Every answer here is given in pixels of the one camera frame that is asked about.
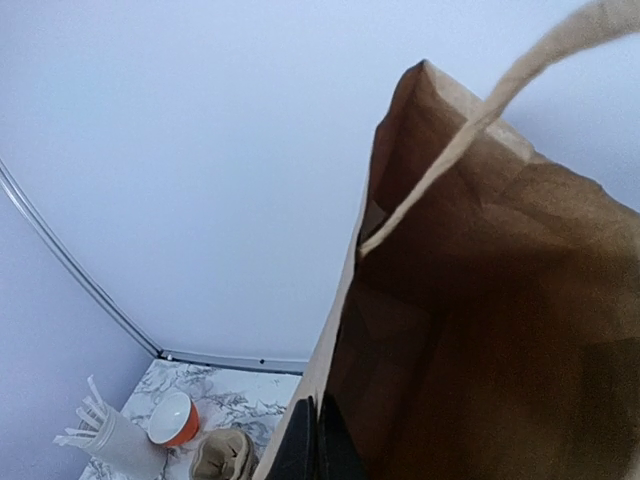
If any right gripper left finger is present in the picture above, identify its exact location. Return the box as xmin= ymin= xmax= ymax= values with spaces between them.
xmin=280 ymin=397 xmax=317 ymax=480

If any left aluminium frame post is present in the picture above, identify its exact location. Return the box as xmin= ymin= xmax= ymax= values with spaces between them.
xmin=1 ymin=162 xmax=163 ymax=358

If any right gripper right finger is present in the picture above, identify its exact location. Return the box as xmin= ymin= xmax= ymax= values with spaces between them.
xmin=319 ymin=394 xmax=368 ymax=480

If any orange white bowl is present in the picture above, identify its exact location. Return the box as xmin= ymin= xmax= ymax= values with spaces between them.
xmin=147 ymin=391 xmax=200 ymax=447

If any white utensil holder cup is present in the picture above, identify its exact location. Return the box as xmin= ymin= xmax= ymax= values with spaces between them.
xmin=85 ymin=405 xmax=167 ymax=479

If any brown paper bag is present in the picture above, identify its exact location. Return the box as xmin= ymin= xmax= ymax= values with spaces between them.
xmin=254 ymin=1 xmax=639 ymax=479

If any cardboard cup carrier tray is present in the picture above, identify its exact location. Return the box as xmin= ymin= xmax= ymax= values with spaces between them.
xmin=189 ymin=428 xmax=258 ymax=480

